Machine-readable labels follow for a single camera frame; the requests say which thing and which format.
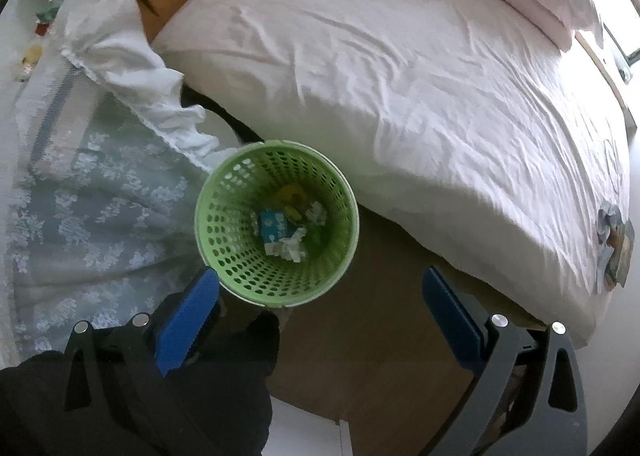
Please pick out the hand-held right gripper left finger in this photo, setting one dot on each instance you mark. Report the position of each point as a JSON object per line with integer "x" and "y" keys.
{"x": 186, "y": 318}

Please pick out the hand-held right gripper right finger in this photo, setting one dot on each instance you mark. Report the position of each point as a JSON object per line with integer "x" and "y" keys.
{"x": 452, "y": 318}

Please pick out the green plastic wastebasket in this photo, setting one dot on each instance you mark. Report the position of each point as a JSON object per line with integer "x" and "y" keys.
{"x": 235, "y": 216}

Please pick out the white paper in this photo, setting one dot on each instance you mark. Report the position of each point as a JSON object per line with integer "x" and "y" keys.
{"x": 290, "y": 247}

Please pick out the blue white milk carton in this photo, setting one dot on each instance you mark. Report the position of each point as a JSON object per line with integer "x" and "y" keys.
{"x": 272, "y": 226}

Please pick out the yellow foam fruit net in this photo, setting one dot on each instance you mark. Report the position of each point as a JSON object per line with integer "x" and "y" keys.
{"x": 292, "y": 196}

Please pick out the person's black clothing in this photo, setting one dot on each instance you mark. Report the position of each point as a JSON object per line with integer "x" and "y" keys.
{"x": 235, "y": 386}

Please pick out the bed with white sheet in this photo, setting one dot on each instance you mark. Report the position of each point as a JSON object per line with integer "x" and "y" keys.
{"x": 400, "y": 110}

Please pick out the crumpled yellow brown wrapper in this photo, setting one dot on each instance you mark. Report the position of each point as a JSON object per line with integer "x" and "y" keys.
{"x": 29, "y": 58}

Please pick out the crumpled teal wrapper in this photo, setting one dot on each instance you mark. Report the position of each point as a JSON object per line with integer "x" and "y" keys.
{"x": 50, "y": 8}

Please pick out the window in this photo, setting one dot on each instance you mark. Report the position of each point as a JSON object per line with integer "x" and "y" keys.
{"x": 612, "y": 10}

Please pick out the wooden bed side rail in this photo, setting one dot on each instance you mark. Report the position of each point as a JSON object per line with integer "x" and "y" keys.
{"x": 605, "y": 70}

